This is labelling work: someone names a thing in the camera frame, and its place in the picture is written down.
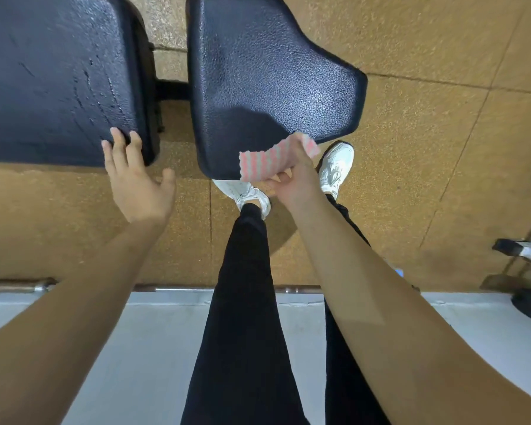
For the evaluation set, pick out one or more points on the person's left hand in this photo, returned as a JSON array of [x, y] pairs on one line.
[[137, 190]]

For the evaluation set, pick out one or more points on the person's right hand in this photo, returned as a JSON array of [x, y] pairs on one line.
[[301, 185]]

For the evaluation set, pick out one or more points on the person's left thumb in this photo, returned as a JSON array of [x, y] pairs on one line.
[[168, 182]]

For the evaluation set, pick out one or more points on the person's right thumb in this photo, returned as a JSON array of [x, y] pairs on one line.
[[278, 180]]

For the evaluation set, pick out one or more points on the person's left middle finger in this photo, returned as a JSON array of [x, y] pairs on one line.
[[119, 146]]

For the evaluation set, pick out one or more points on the pink striped cleaning cloth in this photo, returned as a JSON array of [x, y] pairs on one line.
[[270, 160]]

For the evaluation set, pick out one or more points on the person's right forearm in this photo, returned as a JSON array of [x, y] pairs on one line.
[[402, 331]]

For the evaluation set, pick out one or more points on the person's left forearm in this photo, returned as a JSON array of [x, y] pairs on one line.
[[66, 318]]

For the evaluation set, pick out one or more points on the white sneaker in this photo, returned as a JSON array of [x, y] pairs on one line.
[[243, 192], [336, 168]]

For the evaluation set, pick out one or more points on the black padded bench backrest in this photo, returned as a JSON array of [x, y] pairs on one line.
[[48, 75]]

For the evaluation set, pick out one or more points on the black padded bench seat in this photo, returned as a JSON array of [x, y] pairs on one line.
[[265, 70]]

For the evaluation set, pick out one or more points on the black trousers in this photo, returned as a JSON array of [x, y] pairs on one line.
[[243, 327]]

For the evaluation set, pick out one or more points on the black metal bench frame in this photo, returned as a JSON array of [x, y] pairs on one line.
[[170, 89]]

